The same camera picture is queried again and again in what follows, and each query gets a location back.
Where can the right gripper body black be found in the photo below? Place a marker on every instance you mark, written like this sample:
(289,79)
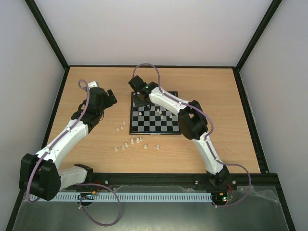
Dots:
(140,101)

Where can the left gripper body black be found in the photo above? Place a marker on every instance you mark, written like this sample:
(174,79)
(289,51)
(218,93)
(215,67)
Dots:
(108,104)

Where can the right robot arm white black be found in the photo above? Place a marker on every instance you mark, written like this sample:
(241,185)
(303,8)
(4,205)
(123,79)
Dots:
(192,122)

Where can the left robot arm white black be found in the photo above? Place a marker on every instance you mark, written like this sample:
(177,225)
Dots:
(39,173)

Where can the black white chess board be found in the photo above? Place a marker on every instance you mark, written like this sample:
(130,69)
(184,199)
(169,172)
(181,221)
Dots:
(150,121)

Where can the metal sheet front panel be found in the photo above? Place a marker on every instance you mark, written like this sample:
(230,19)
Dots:
(258,210)

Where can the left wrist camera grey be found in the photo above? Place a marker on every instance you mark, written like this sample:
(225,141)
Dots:
(93,84)

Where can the white slotted cable duct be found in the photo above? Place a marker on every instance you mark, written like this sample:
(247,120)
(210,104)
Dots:
(133,197)

